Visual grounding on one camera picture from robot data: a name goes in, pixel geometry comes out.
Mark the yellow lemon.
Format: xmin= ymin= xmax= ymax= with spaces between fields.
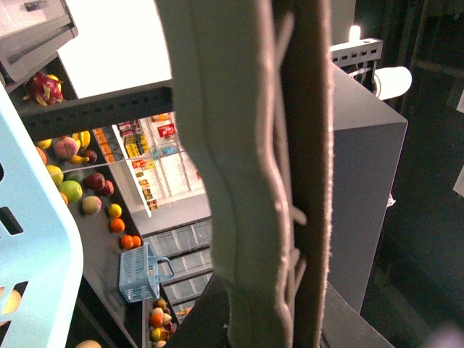
xmin=1 ymin=289 xmax=22 ymax=315

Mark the black shelf upright post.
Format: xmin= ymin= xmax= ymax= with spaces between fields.
xmin=18 ymin=83 xmax=173 ymax=130

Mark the grey basket handle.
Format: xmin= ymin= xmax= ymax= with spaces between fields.
xmin=157 ymin=1 xmax=334 ymax=347

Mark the small blue basket far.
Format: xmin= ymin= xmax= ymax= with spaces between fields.
xmin=119 ymin=243 xmax=175 ymax=303

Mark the light blue shopping basket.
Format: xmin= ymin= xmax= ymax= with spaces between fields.
xmin=1 ymin=89 xmax=83 ymax=347

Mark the pink dragon fruit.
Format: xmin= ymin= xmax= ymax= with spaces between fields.
xmin=22 ymin=72 xmax=65 ymax=107

